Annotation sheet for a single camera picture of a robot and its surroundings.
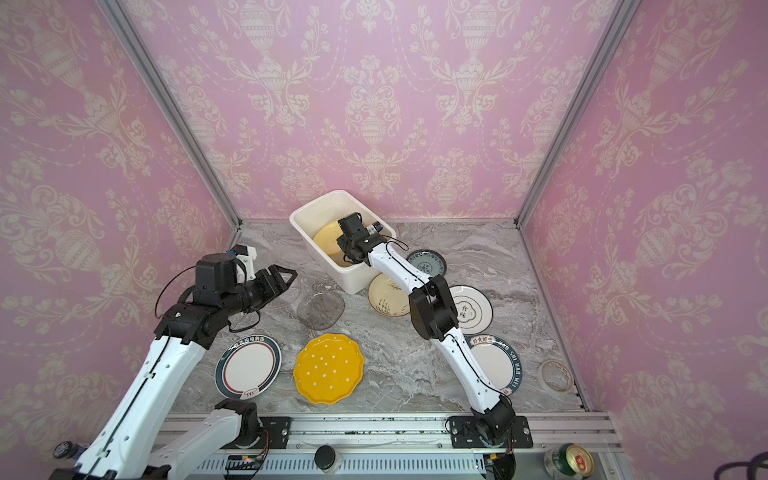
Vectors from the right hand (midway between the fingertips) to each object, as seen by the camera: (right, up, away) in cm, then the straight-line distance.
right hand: (341, 240), depth 101 cm
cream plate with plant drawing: (+16, -19, -2) cm, 25 cm away
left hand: (-7, -10, -29) cm, 31 cm away
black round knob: (+3, -47, -37) cm, 60 cm away
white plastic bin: (-10, +8, +4) cm, 14 cm away
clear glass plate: (-6, -23, -4) cm, 24 cm away
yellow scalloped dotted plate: (-1, -37, -17) cm, 40 cm away
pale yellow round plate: (-7, 0, +10) cm, 13 cm away
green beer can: (+54, -47, -39) cm, 81 cm away
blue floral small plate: (+30, -7, +5) cm, 31 cm away
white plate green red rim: (-24, -37, -15) cm, 47 cm away
